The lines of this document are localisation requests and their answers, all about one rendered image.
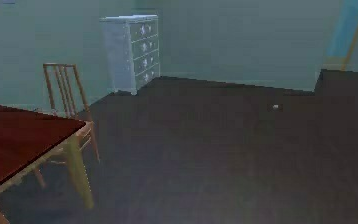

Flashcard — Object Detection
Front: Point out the red topped wooden table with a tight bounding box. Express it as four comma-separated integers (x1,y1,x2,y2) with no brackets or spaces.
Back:
0,102,95,224

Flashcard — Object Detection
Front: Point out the brown wooden slatted chair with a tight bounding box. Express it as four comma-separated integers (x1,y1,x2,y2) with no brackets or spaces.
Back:
31,62,101,190

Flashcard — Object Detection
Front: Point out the white chest of drawers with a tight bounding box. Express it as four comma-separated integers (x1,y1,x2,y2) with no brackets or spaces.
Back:
99,14,161,96

